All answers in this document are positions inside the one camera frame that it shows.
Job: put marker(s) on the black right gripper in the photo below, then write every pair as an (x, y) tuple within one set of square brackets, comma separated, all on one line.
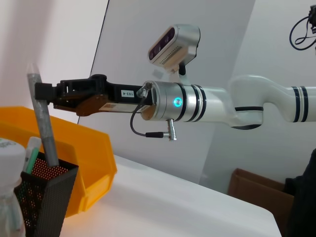
[(98, 93)]

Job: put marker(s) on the grey pen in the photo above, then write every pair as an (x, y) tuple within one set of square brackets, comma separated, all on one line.
[(43, 118)]

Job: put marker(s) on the green white toothbrush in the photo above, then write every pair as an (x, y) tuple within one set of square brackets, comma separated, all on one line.
[(32, 155)]

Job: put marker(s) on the clear green-label water bottle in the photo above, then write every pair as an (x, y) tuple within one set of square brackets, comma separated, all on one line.
[(10, 160)]

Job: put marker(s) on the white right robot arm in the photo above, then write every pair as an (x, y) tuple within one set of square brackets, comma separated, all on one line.
[(222, 103)]

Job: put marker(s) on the black mesh pen holder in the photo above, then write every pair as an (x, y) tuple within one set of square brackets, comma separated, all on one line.
[(49, 197)]

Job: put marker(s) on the yellow plastic bin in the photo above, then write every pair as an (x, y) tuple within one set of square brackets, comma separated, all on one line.
[(91, 158)]

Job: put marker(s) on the brown cardboard box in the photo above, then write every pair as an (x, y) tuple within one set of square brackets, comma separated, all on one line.
[(256, 190)]

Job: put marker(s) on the person in dark clothing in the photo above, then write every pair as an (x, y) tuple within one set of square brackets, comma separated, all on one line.
[(303, 197)]

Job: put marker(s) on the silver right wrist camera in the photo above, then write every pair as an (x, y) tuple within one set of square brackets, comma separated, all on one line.
[(177, 44)]

